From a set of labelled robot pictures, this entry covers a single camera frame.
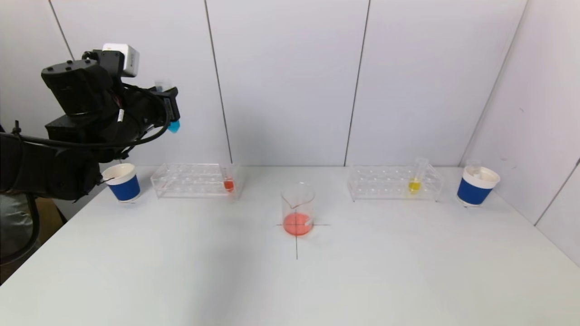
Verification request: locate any clear tube, red pigment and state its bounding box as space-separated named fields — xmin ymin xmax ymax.
xmin=223 ymin=164 xmax=237 ymax=194

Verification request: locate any clear tube, yellow pigment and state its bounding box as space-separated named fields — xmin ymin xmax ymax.
xmin=407 ymin=157 xmax=429 ymax=195

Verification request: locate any blue white paper cup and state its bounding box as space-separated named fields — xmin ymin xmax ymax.
xmin=457 ymin=166 xmax=501 ymax=207
xmin=102 ymin=163 xmax=142 ymax=203

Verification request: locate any thin black camera cable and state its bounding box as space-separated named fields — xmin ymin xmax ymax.
xmin=14 ymin=51 xmax=172 ymax=149

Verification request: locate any clear glass beaker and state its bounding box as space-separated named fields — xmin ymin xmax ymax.
xmin=280 ymin=182 xmax=315 ymax=237

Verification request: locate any clear acrylic tube rack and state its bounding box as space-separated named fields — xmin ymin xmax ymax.
xmin=151 ymin=163 xmax=244 ymax=200
xmin=347 ymin=165 xmax=445 ymax=202

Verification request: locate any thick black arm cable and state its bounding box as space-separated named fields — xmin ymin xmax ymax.
xmin=0 ymin=194 xmax=40 ymax=266

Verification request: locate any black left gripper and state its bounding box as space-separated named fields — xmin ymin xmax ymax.
xmin=146 ymin=86 xmax=180 ymax=128

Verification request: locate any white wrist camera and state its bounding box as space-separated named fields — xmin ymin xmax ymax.
xmin=101 ymin=43 xmax=140 ymax=78

